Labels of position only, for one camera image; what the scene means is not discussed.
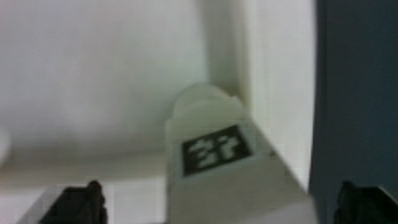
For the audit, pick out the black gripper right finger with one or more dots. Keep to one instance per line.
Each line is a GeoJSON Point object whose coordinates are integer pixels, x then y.
{"type": "Point", "coordinates": [367, 205]}

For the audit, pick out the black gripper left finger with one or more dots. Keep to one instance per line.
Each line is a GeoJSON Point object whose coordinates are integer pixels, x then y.
{"type": "Point", "coordinates": [70, 205]}

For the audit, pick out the white table leg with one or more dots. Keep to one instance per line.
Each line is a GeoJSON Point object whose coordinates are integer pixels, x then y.
{"type": "Point", "coordinates": [232, 186]}

